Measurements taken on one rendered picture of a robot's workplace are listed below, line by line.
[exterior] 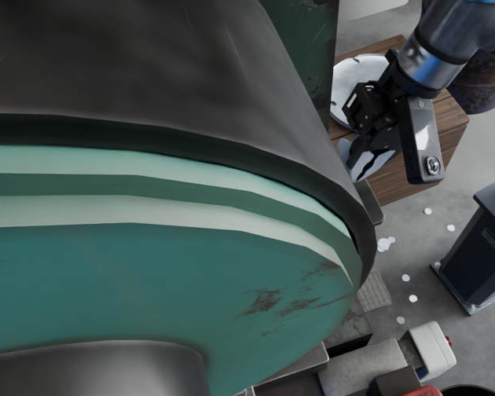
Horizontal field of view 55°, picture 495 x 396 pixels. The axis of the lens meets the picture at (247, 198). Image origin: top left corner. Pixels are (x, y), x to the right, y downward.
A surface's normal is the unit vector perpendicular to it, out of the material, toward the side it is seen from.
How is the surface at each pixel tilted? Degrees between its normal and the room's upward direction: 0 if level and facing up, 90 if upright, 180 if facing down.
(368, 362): 0
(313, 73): 90
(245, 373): 90
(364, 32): 0
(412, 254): 0
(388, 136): 90
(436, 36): 67
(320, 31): 90
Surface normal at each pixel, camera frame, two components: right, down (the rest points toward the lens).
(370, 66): -0.10, -0.49
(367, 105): -0.89, 0.09
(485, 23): -0.13, 0.70
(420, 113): 0.45, -0.15
